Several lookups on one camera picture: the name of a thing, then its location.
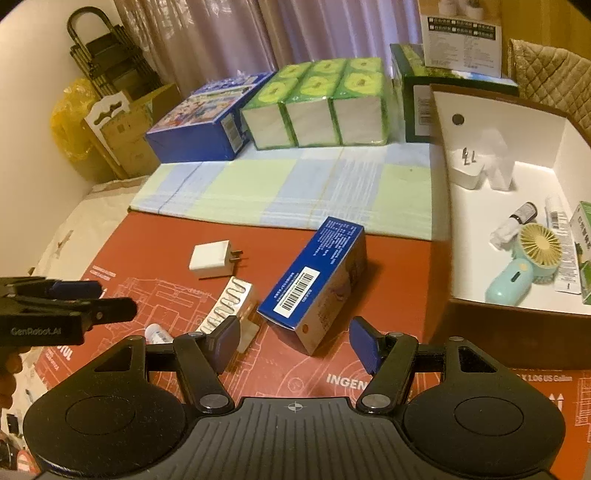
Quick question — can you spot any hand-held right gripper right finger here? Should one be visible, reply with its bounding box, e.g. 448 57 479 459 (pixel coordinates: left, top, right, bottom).
348 316 506 414

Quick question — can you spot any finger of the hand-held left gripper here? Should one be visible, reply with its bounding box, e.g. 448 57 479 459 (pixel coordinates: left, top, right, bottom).
0 276 102 301
0 297 138 324

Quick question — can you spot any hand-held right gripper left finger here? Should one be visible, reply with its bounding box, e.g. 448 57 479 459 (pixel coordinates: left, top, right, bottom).
92 316 242 414

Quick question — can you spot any blue barcode box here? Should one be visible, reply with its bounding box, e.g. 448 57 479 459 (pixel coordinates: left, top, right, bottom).
256 215 368 356

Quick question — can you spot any mint handheld fan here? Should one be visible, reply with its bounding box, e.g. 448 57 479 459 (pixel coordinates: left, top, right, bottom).
485 224 564 305

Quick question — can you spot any small dark-capped bottle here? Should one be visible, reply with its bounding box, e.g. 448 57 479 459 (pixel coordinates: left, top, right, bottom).
490 202 539 250

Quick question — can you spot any white rounded charger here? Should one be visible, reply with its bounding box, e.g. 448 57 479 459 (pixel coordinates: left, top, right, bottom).
450 147 490 190

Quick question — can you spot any white tube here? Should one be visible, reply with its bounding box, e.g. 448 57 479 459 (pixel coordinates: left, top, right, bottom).
545 196 583 294

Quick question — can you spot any white storage box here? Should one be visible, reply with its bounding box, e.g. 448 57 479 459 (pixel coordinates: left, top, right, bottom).
422 84 591 370

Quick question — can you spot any small green box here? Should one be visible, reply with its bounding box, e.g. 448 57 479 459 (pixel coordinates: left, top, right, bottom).
569 200 591 305

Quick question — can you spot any person's left hand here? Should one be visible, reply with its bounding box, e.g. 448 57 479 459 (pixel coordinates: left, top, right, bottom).
0 348 21 409

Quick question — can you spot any white plastic packet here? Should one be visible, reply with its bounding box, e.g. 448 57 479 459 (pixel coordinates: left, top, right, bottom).
236 318 262 354

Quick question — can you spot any white blister strip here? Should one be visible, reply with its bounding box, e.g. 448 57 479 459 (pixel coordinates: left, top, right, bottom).
201 277 254 335

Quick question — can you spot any small white bottle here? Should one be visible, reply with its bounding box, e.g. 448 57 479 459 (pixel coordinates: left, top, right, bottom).
144 324 174 344

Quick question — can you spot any white bed sheet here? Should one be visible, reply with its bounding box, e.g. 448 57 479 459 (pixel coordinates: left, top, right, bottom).
14 173 153 301

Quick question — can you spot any white flat-pin charger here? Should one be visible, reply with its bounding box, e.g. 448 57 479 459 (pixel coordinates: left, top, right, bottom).
189 240 245 280

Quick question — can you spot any red printed mat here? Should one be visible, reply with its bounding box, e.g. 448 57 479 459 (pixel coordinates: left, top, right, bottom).
28 210 578 462

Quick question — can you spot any checked pastel cloth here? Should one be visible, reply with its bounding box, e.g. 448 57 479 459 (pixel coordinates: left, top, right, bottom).
128 141 453 241

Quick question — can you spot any brown cardboard box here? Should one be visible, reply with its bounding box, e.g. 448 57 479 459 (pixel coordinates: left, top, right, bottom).
83 83 183 178

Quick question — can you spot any yellow plastic bag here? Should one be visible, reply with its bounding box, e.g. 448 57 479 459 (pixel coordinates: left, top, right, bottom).
50 78 102 162

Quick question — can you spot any white hang-tab card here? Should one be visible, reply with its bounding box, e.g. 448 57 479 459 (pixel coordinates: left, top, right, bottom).
84 90 136 139

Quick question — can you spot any blue cartoon puzzle box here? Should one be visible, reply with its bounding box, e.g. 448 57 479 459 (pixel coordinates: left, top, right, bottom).
145 71 275 162

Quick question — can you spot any green tissue multipack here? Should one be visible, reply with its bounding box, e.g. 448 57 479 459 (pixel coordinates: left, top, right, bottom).
241 58 389 151

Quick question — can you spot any black folding stool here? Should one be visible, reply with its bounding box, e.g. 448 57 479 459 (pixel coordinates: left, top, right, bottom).
67 7 162 100

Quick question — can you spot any dark green carton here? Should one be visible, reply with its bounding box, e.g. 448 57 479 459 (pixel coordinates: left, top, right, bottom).
390 43 520 144

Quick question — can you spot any pink curtain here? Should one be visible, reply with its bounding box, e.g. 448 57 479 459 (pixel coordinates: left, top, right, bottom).
113 0 428 88

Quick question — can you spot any white labelled product box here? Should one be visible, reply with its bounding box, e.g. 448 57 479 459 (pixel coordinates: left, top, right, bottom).
419 0 504 79

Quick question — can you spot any beige quilted cloth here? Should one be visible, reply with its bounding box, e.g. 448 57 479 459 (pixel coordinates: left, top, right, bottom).
508 38 591 121

